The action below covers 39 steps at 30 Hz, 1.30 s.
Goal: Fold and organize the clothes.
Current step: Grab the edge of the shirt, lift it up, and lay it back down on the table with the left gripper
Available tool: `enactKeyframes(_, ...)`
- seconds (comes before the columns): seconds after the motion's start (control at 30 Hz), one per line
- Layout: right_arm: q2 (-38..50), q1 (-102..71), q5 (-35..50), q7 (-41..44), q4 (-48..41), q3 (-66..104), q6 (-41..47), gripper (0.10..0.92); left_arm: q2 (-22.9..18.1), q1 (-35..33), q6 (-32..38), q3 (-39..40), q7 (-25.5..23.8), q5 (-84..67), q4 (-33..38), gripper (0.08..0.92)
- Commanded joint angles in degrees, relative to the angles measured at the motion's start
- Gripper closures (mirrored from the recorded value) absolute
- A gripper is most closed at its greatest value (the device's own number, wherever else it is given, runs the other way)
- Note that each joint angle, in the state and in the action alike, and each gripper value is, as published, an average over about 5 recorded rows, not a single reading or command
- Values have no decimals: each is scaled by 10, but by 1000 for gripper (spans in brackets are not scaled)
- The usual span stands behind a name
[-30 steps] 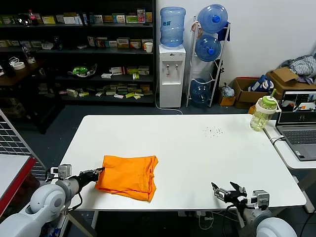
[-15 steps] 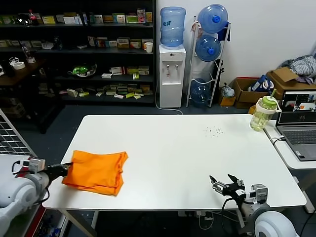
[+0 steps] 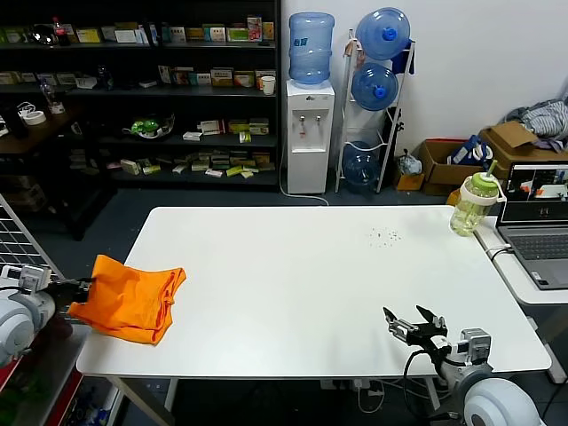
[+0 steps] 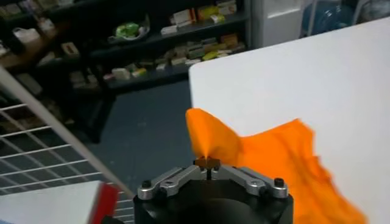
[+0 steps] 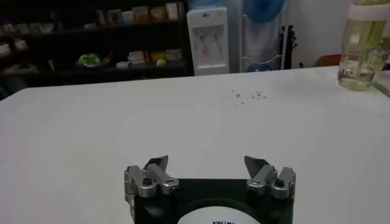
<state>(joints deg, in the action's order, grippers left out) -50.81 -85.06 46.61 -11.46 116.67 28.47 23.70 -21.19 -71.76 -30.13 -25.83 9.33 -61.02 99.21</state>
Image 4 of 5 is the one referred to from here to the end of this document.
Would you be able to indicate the brown wooden table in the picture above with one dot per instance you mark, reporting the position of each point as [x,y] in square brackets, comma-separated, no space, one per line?
[45,54]

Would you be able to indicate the red-edged white table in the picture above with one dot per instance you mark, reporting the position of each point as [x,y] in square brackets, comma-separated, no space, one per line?
[61,204]

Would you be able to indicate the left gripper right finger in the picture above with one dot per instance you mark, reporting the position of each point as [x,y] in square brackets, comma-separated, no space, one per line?
[253,182]

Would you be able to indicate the green and white bowl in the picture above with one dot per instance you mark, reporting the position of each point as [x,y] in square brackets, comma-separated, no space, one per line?
[129,30]

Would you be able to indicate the black shelf unit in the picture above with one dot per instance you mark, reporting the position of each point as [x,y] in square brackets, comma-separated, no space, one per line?
[167,36]

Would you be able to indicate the white water dispenser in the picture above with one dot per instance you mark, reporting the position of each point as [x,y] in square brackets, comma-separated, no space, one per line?
[277,21]

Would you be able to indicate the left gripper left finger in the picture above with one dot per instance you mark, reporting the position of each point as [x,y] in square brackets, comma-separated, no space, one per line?
[170,182]

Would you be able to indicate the orange t-shirt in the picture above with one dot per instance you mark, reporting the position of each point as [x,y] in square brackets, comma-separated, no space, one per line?
[280,164]

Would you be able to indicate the white red medicine box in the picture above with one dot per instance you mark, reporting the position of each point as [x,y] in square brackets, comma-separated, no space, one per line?
[182,17]

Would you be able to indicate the blue water jug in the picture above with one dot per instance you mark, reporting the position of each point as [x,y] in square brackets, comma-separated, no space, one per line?
[329,15]

